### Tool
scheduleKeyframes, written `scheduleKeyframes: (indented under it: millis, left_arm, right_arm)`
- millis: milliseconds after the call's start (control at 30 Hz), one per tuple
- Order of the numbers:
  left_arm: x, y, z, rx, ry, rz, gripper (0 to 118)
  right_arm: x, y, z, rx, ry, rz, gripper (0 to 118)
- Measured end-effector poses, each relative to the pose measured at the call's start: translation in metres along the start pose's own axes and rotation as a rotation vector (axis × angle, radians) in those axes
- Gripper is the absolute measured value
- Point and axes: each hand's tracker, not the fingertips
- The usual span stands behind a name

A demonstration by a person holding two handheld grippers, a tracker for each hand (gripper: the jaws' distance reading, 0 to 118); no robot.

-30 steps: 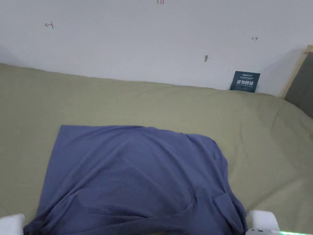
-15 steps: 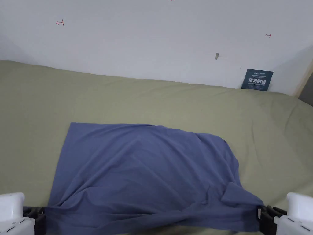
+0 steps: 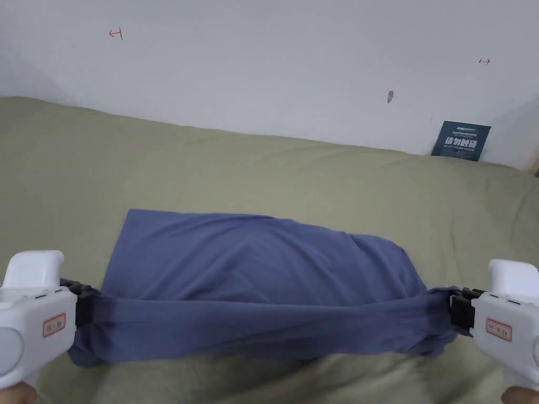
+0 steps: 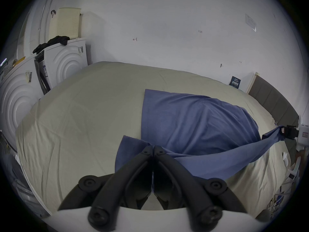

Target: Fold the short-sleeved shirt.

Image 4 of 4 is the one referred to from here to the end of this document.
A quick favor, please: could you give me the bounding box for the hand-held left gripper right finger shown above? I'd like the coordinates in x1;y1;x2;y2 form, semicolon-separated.
153;145;247;228

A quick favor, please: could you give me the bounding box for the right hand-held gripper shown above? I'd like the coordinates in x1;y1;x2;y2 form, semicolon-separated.
281;115;309;150

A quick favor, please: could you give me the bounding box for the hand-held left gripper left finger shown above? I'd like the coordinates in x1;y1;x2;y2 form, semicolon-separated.
57;145;154;226

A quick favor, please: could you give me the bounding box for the blue shirt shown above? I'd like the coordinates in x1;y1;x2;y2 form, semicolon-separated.
115;89;286;181

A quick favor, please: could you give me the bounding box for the grey padded headboard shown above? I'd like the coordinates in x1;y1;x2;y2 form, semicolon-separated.
246;72;300;127

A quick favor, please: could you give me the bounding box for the dark blue card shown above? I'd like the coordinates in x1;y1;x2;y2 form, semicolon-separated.
229;76;242;89

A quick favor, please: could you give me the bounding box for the bed with beige sheet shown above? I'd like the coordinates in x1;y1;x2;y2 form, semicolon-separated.
15;61;290;218

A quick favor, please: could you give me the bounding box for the white paper notice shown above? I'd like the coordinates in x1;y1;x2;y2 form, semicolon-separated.
245;14;258;32

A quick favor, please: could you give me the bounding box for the white washing machine with basket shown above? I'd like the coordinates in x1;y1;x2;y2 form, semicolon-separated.
33;7;91;96

